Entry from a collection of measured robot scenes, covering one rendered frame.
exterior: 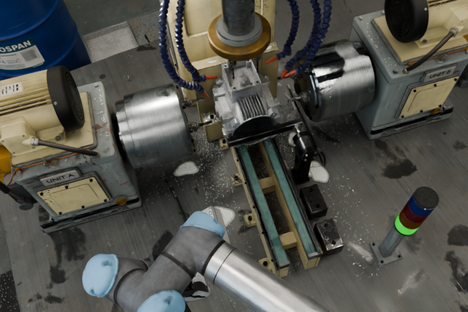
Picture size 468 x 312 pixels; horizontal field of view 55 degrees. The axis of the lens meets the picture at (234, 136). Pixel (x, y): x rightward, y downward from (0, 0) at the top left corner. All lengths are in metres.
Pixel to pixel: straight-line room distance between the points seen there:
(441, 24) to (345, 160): 0.56
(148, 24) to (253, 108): 1.41
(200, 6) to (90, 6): 2.23
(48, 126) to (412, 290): 1.18
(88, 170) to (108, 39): 1.48
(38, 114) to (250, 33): 0.60
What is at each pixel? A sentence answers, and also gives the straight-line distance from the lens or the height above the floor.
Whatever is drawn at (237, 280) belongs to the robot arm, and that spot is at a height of 1.46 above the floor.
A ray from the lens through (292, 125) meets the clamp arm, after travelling 1.46.
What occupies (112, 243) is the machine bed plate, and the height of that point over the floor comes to 0.80.
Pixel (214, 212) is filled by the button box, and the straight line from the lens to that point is 1.27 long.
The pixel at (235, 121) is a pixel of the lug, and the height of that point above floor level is 1.09.
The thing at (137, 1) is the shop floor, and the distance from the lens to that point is 3.56.
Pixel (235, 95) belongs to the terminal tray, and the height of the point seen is 1.12.
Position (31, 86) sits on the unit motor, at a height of 1.35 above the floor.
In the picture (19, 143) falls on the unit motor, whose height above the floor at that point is 1.28.
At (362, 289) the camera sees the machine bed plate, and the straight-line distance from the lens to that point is 1.52.
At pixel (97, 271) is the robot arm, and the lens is 0.87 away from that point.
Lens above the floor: 2.24
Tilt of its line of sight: 58 degrees down
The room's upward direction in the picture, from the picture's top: 5 degrees counter-clockwise
